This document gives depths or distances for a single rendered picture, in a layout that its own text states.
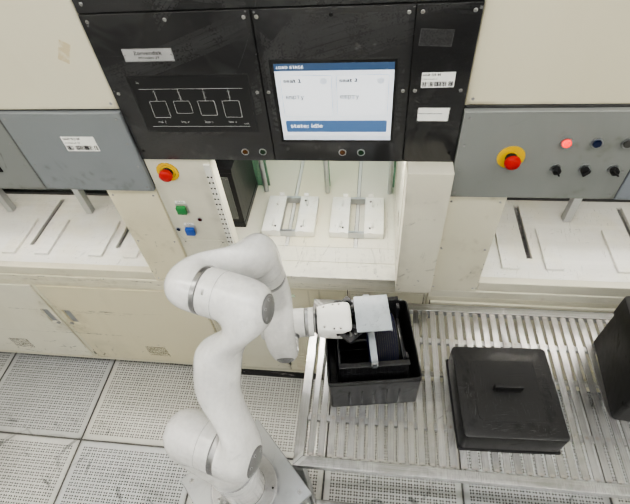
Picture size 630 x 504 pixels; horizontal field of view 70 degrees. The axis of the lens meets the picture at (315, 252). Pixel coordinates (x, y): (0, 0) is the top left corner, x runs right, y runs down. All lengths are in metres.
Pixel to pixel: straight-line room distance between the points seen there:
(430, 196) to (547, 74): 0.39
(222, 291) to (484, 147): 0.76
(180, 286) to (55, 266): 1.23
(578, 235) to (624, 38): 0.92
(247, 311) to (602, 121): 0.93
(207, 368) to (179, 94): 0.68
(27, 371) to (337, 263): 1.93
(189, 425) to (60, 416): 1.69
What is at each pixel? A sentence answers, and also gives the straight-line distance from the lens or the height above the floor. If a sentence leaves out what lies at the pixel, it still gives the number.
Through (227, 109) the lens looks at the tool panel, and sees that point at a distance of 1.23.
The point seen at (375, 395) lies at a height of 0.83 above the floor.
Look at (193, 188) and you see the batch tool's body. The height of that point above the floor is 1.29.
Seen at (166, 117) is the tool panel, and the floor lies 1.54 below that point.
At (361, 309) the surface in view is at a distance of 1.31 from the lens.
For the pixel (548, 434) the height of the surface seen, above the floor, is 0.86.
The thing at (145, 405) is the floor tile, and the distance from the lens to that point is 2.57.
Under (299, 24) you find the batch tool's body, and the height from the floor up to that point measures 1.77.
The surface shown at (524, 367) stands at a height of 0.86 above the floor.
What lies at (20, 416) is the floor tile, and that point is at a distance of 2.88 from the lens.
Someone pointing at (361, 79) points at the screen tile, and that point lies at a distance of 1.13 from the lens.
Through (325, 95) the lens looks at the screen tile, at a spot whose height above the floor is 1.60.
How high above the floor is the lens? 2.18
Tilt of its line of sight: 49 degrees down
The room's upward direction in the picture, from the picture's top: 6 degrees counter-clockwise
